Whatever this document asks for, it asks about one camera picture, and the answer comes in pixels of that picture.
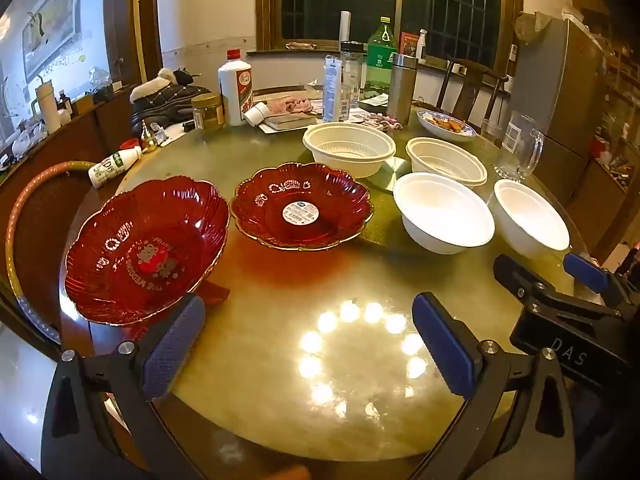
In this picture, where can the golden gourd ornament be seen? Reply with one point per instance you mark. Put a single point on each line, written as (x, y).
(147, 140)

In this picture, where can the large white foam bowl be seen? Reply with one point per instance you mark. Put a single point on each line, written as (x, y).
(440, 210)

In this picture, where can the large cream ribbed bowl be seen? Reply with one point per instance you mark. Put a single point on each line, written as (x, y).
(350, 155)

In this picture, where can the black fur lined boot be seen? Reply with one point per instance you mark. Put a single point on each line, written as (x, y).
(165, 100)

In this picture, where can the small cream ribbed bowl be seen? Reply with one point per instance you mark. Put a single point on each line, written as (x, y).
(445, 162)

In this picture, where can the clear bottle with black lid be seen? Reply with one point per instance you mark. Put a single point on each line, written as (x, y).
(351, 75)

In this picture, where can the wooden framed window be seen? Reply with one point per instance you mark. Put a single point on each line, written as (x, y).
(310, 0)

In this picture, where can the white milk drink bottle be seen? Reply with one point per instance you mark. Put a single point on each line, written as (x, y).
(112, 165)

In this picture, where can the blue rimmed plate with food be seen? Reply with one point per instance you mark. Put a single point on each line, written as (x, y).
(445, 125)

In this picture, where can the grey refrigerator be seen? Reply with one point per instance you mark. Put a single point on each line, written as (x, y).
(550, 85)

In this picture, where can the jar with gold lid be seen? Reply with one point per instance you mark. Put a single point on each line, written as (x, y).
(207, 112)

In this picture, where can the small drinking glass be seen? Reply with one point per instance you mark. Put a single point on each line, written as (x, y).
(492, 132)

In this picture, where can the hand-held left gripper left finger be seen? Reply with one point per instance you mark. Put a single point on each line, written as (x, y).
(172, 350)

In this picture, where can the colourful hula hoop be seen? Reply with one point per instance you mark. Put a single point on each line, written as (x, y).
(60, 166)

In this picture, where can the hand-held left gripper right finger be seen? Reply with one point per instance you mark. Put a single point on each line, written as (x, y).
(445, 345)

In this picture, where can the glass beer mug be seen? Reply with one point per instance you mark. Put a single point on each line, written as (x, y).
(515, 155)

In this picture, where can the small brown bottle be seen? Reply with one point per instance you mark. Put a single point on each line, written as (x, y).
(63, 102)

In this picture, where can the clear plastic bag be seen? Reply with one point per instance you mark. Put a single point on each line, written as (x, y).
(27, 137)

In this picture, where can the white liquor bottle red cap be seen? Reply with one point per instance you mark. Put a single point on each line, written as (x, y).
(235, 90)

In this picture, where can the dark wooden chair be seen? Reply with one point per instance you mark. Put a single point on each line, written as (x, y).
(470, 90)

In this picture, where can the red lid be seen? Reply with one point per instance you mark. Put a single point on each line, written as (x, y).
(129, 144)

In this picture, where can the cluttered shelf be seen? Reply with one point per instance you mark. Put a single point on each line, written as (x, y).
(617, 100)

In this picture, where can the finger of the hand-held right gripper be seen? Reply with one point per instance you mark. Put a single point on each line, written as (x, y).
(585, 269)
(517, 280)

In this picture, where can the framed wall picture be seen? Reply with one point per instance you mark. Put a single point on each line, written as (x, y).
(50, 25)

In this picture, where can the red plate with gold print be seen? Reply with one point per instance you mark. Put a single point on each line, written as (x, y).
(145, 240)

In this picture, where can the small white pill bottle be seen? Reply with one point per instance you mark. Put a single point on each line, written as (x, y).
(256, 114)

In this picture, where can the steel thermos flask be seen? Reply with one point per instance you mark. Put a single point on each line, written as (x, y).
(400, 90)

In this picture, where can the red box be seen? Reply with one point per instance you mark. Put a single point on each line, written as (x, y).
(407, 45)

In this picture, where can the green plastic bottle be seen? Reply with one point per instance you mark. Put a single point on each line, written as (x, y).
(381, 55)

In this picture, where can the pink cloth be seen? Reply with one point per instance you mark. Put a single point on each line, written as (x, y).
(290, 105)

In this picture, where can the white paper roll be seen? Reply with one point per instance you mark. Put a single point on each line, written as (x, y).
(345, 25)

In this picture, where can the red plate with white sticker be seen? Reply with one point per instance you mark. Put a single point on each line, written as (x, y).
(320, 195)

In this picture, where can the small white foam bowl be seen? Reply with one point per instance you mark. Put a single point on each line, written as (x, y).
(530, 220)

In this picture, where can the printed paper sheets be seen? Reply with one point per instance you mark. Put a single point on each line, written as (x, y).
(374, 100)

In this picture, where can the key fob with charms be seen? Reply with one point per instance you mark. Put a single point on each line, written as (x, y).
(382, 121)

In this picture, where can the wooden sideboard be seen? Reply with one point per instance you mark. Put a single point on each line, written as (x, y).
(75, 140)

